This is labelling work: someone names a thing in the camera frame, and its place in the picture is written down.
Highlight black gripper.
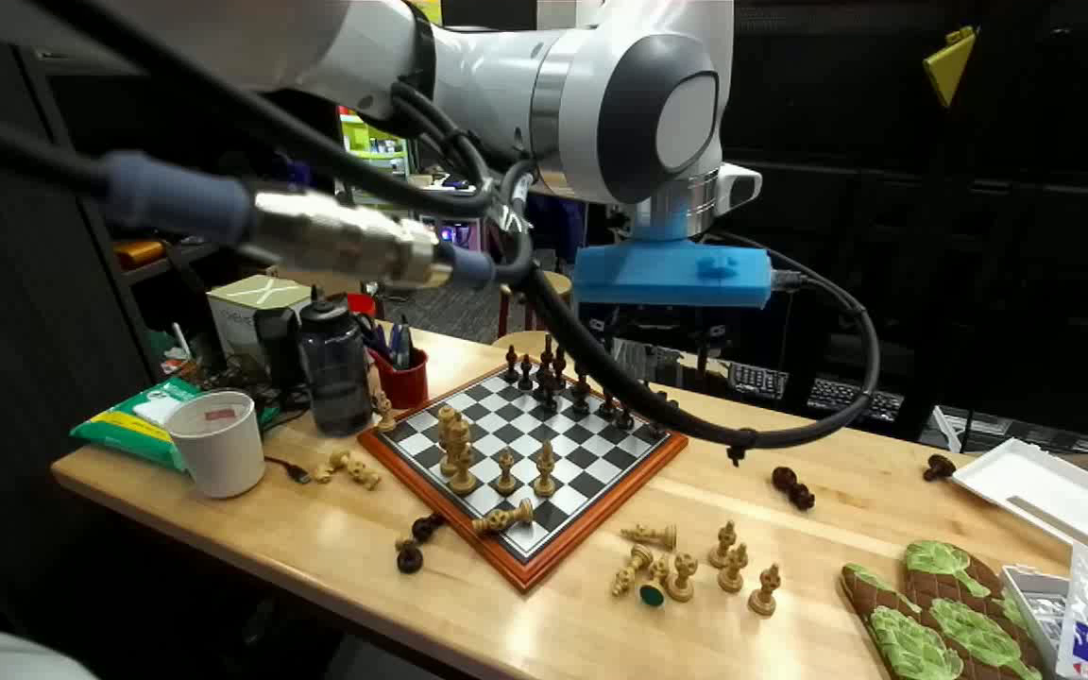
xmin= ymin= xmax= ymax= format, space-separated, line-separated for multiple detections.
xmin=610 ymin=303 xmax=711 ymax=378

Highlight tall light wooden chess piece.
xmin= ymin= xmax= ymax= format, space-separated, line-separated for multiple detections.
xmin=442 ymin=428 xmax=485 ymax=499
xmin=432 ymin=400 xmax=464 ymax=457

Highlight round wooden stool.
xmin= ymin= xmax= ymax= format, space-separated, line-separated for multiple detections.
xmin=491 ymin=263 xmax=578 ymax=341

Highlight red pen cup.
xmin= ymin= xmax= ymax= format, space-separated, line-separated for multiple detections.
xmin=369 ymin=345 xmax=432 ymax=412

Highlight blue pens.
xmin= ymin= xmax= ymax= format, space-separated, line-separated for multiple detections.
xmin=369 ymin=312 xmax=424 ymax=369

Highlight dark translucent jar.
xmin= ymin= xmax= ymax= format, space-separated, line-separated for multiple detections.
xmin=296 ymin=298 xmax=374 ymax=438

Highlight yellow green storage bins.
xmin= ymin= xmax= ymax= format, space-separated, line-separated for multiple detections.
xmin=331 ymin=106 xmax=417 ymax=180

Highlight brown green oven mitt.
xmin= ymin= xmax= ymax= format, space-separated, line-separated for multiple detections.
xmin=840 ymin=558 xmax=967 ymax=680
xmin=896 ymin=535 xmax=1049 ymax=680

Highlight small dark plug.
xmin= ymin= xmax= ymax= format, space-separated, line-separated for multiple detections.
xmin=265 ymin=452 xmax=313 ymax=487

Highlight yellow triangular sign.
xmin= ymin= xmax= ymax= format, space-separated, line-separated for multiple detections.
xmin=923 ymin=23 xmax=981 ymax=108

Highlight white Chemex box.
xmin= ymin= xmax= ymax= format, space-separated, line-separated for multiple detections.
xmin=205 ymin=271 xmax=318 ymax=375

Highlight white flat tray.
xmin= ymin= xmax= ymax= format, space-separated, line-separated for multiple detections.
xmin=948 ymin=434 xmax=1088 ymax=558

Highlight clear plastic container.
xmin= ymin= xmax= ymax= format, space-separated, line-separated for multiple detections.
xmin=998 ymin=564 xmax=1075 ymax=672

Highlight orange object on shelf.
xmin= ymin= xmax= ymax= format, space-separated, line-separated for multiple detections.
xmin=112 ymin=239 xmax=172 ymax=271

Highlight green wipes packet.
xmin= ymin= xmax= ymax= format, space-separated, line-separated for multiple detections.
xmin=69 ymin=375 xmax=206 ymax=477

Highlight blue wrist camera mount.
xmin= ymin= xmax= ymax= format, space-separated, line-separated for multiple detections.
xmin=570 ymin=239 xmax=779 ymax=312

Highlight chessboard with orange wooden frame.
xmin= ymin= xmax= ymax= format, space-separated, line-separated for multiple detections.
xmin=355 ymin=355 xmax=692 ymax=597

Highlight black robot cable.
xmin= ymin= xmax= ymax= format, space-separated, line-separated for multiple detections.
xmin=0 ymin=0 xmax=884 ymax=467

